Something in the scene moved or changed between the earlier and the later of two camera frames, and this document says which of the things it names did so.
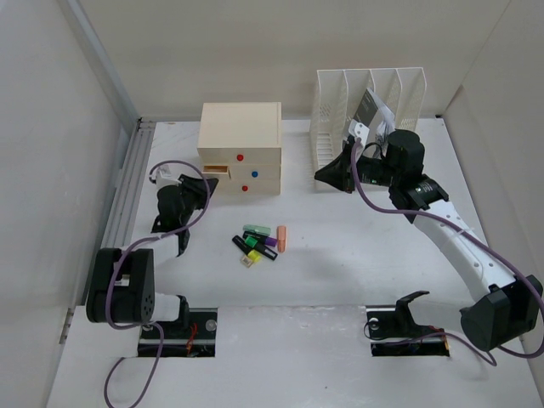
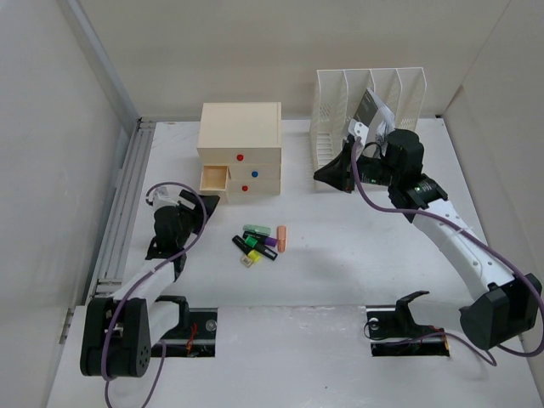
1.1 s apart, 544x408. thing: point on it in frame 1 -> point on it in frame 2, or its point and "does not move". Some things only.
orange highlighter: (281, 239) does not move
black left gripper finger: (189, 181) -> (189, 195)
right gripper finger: (339, 172) does not move
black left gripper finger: (212, 184) -> (210, 202)
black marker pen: (265, 251) does not move
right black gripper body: (376, 172) does not move
